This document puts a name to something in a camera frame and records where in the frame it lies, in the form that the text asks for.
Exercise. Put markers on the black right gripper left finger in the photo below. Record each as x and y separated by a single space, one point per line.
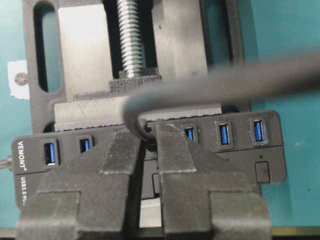
96 196

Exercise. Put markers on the black bench vise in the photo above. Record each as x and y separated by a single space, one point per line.
73 48

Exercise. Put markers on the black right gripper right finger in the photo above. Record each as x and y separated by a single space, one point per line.
203 196

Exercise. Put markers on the black multiport USB hub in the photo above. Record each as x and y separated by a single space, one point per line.
252 141

